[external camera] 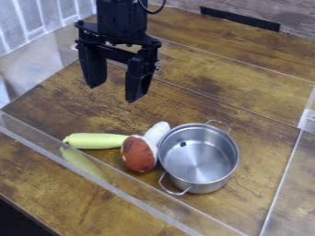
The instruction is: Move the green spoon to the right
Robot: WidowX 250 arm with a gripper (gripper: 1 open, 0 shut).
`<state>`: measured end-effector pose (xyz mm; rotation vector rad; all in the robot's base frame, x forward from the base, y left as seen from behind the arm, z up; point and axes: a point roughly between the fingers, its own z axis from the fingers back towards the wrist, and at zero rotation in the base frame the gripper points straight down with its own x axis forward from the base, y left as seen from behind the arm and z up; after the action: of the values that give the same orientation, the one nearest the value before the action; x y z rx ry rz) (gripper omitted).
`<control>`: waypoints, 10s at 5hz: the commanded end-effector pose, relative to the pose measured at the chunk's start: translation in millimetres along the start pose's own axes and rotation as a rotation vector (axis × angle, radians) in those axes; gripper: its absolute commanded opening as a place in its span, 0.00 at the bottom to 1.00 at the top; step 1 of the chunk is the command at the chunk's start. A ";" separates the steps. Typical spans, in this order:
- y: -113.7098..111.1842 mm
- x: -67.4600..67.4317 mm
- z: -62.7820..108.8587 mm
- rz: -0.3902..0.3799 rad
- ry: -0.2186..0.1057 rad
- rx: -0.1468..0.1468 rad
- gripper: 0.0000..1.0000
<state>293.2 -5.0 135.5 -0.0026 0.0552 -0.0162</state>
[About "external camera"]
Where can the stainless steel pot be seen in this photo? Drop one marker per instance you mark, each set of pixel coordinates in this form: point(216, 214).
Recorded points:
point(199, 156)

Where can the clear acrylic front barrier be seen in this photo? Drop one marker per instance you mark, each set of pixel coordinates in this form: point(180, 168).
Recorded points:
point(146, 197)

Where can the clear acrylic corner bracket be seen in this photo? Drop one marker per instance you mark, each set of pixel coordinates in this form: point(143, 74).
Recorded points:
point(74, 47)

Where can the clear acrylic right barrier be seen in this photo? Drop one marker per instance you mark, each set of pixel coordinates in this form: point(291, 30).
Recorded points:
point(291, 214)

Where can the brown plush mushroom toy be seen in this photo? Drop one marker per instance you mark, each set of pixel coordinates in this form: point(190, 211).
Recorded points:
point(139, 149)

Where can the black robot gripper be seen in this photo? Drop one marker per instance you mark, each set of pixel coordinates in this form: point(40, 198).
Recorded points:
point(118, 37)

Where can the green handled metal spoon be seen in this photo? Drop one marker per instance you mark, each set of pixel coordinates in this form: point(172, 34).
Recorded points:
point(95, 140)

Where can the clear acrylic barrier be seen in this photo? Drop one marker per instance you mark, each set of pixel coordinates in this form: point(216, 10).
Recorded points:
point(146, 197)
point(291, 214)

